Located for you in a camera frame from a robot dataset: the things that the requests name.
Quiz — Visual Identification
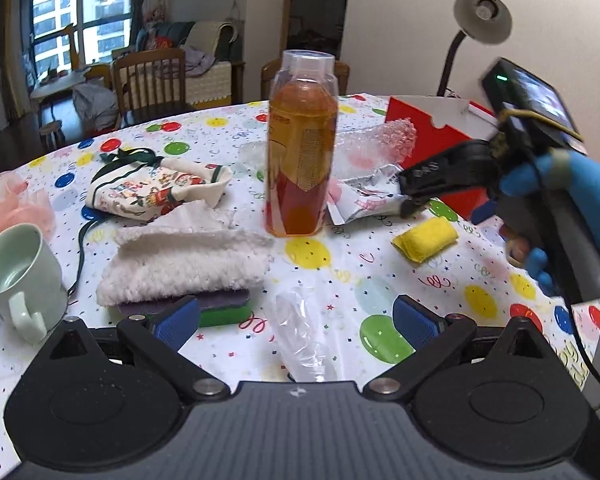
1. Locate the balloon print tablecloth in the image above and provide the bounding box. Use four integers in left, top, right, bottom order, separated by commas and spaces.
0, 92, 600, 463

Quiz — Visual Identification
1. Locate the yellow sponge cloth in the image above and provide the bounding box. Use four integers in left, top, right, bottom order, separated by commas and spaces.
391, 217, 460, 264

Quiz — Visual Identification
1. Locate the purple and green sponge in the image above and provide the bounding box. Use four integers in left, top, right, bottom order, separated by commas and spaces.
117, 287, 253, 329

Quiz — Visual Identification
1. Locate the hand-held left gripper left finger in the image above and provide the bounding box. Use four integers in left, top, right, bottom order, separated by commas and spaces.
46, 296, 231, 404

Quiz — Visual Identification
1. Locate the wooden stool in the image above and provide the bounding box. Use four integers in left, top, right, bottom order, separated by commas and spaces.
39, 120, 64, 151

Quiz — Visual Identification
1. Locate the pale green mug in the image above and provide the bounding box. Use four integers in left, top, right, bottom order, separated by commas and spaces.
0, 223, 70, 346

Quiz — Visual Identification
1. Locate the grey desk lamp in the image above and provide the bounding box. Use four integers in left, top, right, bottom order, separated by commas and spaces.
436, 0, 513, 98

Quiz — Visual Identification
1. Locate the wooden slat-back chair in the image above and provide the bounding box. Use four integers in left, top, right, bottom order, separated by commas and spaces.
111, 47, 189, 127

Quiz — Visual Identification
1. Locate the white plastic bag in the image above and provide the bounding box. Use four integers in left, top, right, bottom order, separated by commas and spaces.
72, 82, 121, 135

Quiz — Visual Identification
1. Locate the clear bubble wrap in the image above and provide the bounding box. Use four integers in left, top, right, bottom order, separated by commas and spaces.
240, 119, 418, 182

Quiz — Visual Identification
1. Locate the printed plastic packet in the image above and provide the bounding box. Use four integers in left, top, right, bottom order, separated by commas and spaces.
327, 166, 433, 226

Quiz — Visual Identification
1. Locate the black cable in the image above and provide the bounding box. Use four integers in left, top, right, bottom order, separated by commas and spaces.
525, 157, 600, 412

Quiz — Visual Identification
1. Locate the pile of clothes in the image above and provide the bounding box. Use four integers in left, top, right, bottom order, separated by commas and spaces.
181, 49, 217, 79

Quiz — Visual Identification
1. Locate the orange drink bottle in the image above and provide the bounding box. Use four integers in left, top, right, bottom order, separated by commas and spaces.
263, 50, 340, 237

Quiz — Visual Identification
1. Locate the red cardboard box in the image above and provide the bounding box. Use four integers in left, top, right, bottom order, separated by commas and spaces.
384, 95, 512, 223

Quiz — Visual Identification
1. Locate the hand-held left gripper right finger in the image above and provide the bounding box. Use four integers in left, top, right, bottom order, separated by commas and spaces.
362, 294, 556, 404

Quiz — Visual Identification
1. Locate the small white table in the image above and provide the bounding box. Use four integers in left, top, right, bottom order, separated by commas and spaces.
30, 67, 112, 147

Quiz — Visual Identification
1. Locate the white fluffy towel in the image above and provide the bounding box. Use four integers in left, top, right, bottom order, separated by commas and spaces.
96, 200, 274, 307

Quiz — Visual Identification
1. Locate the pink tulle cloth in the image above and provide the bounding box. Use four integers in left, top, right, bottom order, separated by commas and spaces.
0, 170, 57, 252

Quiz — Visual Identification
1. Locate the clear plastic bag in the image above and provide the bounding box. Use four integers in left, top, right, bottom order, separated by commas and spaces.
275, 287, 339, 384

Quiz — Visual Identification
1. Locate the sofa with cream cover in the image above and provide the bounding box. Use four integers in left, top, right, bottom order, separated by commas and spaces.
135, 20, 247, 107

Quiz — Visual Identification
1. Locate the window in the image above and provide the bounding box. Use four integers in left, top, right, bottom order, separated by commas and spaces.
32, 0, 134, 77

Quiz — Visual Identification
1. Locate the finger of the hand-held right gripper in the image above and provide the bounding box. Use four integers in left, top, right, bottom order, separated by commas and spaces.
397, 140, 501, 197
399, 192, 448, 219

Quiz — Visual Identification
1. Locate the printed drawstring pouch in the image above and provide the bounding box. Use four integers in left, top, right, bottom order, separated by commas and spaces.
67, 147, 234, 302

